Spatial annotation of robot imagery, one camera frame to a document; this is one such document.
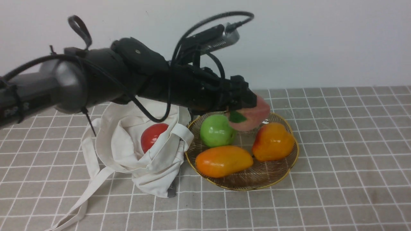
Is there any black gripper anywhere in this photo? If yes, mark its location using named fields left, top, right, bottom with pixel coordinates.
left=167, top=65, right=257, bottom=113

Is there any pink peach with leaf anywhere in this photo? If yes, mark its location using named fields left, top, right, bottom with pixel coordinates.
left=226, top=95, right=271, bottom=132

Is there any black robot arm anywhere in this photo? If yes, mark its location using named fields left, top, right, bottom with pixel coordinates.
left=0, top=38, right=257, bottom=128

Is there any white canvas tote bag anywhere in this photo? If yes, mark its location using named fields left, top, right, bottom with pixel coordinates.
left=50, top=103, right=194, bottom=231

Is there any green apple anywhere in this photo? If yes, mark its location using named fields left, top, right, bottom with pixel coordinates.
left=200, top=114, right=237, bottom=148

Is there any orange yellow pear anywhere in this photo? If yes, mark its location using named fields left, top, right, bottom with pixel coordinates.
left=251, top=123, right=296, bottom=161

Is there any orange mango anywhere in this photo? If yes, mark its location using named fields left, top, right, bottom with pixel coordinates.
left=195, top=146, right=254, bottom=178

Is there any red apple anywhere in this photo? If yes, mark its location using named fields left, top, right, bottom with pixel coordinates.
left=140, top=123, right=169, bottom=154

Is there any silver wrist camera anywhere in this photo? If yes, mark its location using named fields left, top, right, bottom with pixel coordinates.
left=180, top=22, right=240, bottom=55

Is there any black cable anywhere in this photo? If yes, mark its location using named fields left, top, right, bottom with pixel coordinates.
left=0, top=12, right=255, bottom=137

